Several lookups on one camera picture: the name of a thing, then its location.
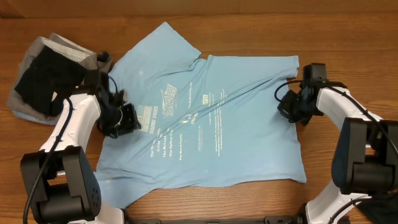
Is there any light blue printed t-shirt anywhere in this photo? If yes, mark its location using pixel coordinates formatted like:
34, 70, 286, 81
95, 23, 307, 208

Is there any black t-shirt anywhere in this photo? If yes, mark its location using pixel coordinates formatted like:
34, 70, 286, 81
357, 193, 397, 224

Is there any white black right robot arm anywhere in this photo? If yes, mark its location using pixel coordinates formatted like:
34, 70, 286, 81
264, 63, 397, 223

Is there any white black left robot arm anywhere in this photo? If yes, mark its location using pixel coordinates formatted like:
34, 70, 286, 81
20, 71, 141, 223

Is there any grey folded garment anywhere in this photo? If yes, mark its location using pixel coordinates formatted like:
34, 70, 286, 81
6, 32, 113, 126

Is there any dark folded garment in pile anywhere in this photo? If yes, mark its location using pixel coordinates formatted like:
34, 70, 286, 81
15, 46, 87, 116

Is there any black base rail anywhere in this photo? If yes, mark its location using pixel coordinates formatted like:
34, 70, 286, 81
127, 216, 303, 224

